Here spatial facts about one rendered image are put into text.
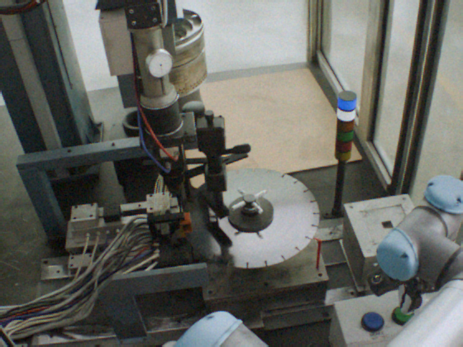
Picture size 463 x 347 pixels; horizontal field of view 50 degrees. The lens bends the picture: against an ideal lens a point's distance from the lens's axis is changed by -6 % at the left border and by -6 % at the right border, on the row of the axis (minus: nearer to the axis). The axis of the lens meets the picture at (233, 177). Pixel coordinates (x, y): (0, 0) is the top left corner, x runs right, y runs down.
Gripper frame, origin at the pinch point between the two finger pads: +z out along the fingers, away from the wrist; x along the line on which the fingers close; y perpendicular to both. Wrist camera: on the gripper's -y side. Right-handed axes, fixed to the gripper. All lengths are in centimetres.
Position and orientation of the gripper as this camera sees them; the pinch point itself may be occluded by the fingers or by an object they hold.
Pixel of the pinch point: (402, 309)
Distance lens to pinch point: 114.4
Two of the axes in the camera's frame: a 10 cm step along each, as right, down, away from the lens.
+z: 0.6, 7.4, 6.7
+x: -1.4, -6.6, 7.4
